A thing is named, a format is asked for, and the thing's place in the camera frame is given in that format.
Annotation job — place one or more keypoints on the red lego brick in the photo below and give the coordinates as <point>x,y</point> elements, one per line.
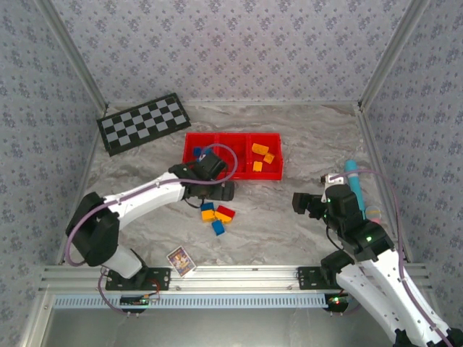
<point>227,210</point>

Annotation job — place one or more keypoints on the yellow curved lego brick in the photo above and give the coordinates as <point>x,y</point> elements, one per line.
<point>222,218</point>

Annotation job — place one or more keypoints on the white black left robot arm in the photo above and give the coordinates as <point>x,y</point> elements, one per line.
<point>152,197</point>

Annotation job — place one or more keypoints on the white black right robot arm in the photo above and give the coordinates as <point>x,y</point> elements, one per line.
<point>380,296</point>

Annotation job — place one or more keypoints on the teal cylindrical tube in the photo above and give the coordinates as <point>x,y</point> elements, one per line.
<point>353,180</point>

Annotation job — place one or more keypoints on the small pastel round cup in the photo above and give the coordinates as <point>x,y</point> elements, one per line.
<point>372,213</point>

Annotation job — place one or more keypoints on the black and grey chessboard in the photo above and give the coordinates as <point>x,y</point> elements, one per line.
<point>144,123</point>

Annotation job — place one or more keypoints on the small picture card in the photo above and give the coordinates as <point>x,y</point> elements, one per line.
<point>181,261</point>

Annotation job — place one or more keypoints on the small green circuit board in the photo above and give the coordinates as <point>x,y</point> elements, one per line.
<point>134,300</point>
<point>336,301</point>

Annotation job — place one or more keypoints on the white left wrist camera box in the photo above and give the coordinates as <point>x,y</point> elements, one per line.
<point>203,157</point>

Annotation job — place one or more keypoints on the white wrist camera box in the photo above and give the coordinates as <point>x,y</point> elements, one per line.
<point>203,157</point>
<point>332,179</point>

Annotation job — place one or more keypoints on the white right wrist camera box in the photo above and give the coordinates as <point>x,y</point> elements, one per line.
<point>332,179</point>

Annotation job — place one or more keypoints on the aluminium frame rail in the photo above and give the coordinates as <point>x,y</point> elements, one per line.
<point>372,144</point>
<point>235,103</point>
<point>235,278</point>
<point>89,162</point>

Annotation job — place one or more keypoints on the aluminium frame post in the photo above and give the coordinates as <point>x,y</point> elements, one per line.
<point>74,54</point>
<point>392,54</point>

